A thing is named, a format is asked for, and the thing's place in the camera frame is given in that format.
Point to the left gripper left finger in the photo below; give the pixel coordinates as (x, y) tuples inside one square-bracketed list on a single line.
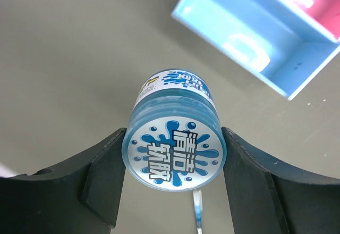
[(78, 195)]

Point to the blue pen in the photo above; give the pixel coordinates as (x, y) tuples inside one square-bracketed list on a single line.
[(197, 200)]

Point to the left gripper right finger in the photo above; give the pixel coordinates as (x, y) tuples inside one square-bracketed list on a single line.
[(268, 195)]

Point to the light blue tray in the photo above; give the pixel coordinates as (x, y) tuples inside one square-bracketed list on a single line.
[(275, 41)]

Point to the blue white tape roll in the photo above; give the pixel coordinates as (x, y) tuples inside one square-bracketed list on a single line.
[(174, 139)]

